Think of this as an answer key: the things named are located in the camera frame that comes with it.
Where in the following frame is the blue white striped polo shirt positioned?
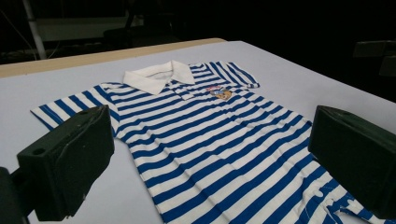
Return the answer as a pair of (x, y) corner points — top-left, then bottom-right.
(30, 60), (396, 224)

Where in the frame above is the white desk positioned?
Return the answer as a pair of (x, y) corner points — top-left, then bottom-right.
(21, 0), (144, 60)

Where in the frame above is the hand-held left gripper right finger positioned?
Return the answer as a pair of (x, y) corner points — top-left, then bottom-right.
(307, 105), (396, 220)

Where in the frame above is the light wooden table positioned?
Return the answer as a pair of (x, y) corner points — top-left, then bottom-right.
(0, 37), (227, 78)

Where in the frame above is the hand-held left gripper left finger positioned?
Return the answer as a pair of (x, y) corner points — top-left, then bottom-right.
(17, 105), (116, 222)

